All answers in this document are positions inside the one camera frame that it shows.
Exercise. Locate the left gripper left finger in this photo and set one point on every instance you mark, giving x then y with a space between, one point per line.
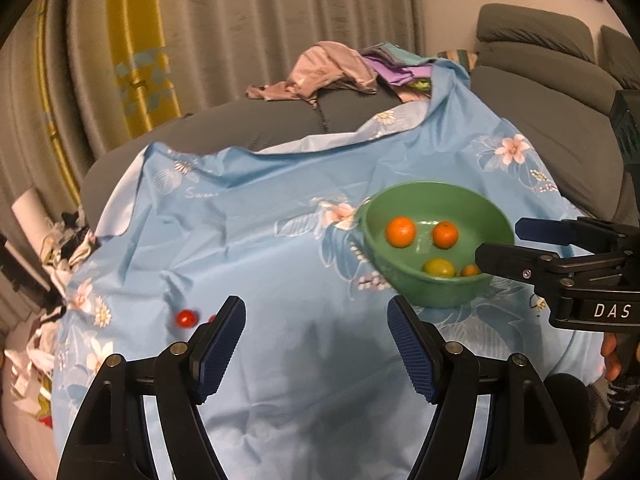
109 438

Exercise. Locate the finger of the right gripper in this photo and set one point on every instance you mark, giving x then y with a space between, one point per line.
522 264
581 232

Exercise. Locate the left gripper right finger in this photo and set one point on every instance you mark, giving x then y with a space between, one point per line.
524 435

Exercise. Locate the large tan longan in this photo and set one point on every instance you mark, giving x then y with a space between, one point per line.
470 270

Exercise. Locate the orange mandarin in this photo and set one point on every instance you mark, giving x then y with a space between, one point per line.
445 235
400 232

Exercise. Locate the yellow-green round fruit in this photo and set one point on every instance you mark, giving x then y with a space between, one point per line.
439 268

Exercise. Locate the green plastic bowl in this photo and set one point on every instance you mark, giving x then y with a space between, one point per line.
422 238

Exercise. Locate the person right hand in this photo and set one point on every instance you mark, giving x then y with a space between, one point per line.
611 360

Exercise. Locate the cluttered side pile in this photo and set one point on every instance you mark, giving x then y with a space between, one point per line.
65 245

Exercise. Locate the blue floral cloth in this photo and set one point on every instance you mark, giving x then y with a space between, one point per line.
315 388

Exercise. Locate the purple clothing pile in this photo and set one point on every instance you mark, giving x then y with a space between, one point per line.
407 74

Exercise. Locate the white paper roll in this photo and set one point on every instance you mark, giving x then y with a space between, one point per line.
32 217

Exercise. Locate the pink crumpled clothing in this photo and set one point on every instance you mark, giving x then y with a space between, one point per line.
327 65

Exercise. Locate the yellow patterned curtain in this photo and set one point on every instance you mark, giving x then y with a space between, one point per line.
141 64

